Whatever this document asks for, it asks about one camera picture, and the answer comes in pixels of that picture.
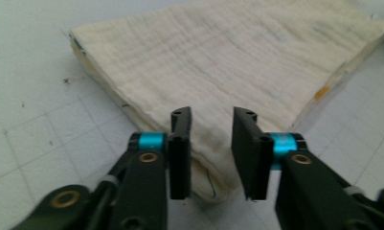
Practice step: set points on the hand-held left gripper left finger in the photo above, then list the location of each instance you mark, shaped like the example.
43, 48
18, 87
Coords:
180, 159

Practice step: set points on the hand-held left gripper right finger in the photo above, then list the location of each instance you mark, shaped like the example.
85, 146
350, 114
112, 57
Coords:
252, 159

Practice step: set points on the cream printed cloth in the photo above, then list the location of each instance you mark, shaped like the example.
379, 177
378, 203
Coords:
218, 57

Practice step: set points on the white grid mat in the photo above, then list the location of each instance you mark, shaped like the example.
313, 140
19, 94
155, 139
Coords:
36, 96

